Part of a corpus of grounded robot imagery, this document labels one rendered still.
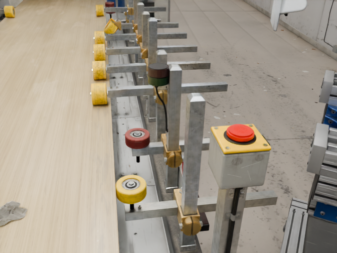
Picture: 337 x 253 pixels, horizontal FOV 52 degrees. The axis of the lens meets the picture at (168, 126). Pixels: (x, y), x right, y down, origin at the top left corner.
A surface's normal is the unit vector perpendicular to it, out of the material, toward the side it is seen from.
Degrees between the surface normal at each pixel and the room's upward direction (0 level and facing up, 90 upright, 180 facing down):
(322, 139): 0
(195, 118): 90
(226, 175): 90
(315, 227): 0
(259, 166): 90
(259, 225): 0
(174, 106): 90
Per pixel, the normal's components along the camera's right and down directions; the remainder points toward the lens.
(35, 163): 0.02, -0.87
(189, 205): 0.17, 0.49
